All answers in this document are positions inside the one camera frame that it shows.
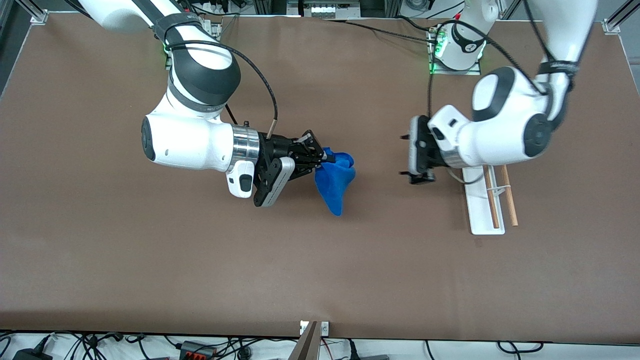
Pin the wooden rack rod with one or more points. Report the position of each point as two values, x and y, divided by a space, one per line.
494 210
510 205

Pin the aluminium frame corner post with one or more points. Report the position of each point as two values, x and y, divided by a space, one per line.
35 12
617 20

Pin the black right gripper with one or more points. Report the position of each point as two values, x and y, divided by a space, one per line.
278 148

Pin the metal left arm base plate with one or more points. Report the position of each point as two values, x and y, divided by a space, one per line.
450 72

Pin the black power adapter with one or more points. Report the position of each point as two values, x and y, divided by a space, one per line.
32 355

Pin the brown slanted post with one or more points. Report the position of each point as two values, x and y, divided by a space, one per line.
306 345

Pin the grey power strip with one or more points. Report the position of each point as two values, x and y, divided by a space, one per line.
327 7

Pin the metal table edge bracket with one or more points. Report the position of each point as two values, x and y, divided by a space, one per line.
325 328

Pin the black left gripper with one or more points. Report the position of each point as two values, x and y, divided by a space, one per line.
429 156

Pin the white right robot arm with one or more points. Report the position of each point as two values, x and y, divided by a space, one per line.
190 140

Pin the black box with orange connectors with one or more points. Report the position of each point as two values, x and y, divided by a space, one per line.
197 350

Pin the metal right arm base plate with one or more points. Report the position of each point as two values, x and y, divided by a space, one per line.
216 29

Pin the blue microfibre towel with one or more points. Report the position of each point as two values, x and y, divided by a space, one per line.
335 185

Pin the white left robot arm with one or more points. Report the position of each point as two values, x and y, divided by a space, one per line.
505 135

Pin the white rack base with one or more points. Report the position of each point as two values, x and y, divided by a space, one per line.
480 210

